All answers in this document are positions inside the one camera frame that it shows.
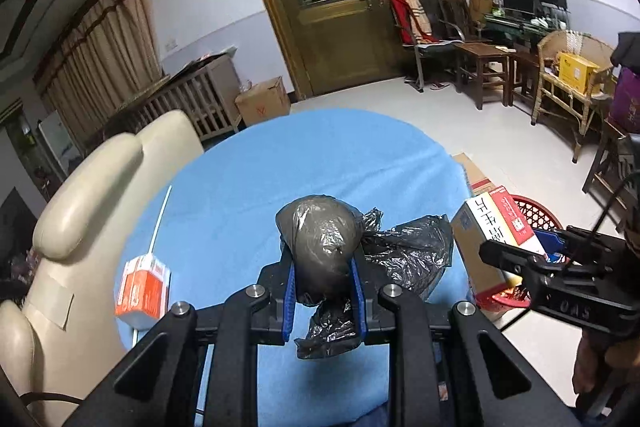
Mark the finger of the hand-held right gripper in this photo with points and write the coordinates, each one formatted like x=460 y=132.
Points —
x=555 y=239
x=505 y=257

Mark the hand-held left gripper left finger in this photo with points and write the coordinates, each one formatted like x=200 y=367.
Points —
x=289 y=302

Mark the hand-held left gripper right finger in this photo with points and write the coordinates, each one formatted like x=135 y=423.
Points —
x=357 y=302

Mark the red mesh wastebasket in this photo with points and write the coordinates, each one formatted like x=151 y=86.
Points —
x=537 y=214

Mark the red yellow white box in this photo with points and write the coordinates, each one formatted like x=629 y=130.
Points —
x=487 y=227

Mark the black plastic bag bundle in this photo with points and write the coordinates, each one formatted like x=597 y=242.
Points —
x=320 y=242

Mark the orange white box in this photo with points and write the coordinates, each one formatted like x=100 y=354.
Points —
x=140 y=287

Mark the person's right hand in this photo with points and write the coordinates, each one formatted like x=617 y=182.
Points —
x=587 y=367

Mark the loose black plastic bag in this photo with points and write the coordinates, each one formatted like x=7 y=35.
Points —
x=410 y=252

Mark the cardboard box with red stripes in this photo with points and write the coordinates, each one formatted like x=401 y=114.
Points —
x=475 y=177

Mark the dark wooden chair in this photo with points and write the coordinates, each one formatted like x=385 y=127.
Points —
x=607 y=167

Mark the wicker chair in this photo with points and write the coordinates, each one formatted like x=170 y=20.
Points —
x=560 y=107

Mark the blue towel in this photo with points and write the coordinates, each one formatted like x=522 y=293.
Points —
x=300 y=157

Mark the thin white stick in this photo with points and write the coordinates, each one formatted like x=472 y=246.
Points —
x=159 y=222

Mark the purple bag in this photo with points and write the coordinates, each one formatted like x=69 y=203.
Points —
x=627 y=99

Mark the dark wooden stool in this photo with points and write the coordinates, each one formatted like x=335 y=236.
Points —
x=482 y=57

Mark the small brown cardboard box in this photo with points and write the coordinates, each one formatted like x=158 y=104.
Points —
x=262 y=102

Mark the cluttered desk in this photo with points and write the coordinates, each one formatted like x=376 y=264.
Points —
x=520 y=29

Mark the wooden crib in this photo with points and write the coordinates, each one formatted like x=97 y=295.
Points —
x=200 y=97

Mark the beige leather sofa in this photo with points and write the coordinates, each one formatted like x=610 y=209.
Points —
x=90 y=187

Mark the dark wooden armchair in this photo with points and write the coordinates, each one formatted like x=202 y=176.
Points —
x=457 y=14

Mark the red striped cloth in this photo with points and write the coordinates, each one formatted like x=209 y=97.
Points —
x=407 y=19

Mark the golden double door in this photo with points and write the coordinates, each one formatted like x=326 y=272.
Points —
x=340 y=32

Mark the white appliance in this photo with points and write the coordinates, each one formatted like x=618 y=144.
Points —
x=57 y=147

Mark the beige striped curtain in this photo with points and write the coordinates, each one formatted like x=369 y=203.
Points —
x=105 y=52

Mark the metal frame chair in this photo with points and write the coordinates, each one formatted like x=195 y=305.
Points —
x=430 y=52

